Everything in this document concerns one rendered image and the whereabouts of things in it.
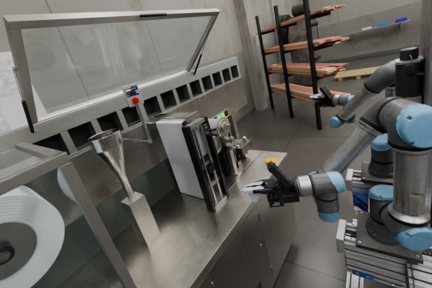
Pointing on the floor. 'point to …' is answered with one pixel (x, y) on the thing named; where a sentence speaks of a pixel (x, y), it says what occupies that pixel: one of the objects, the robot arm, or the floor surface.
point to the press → (299, 56)
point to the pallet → (355, 72)
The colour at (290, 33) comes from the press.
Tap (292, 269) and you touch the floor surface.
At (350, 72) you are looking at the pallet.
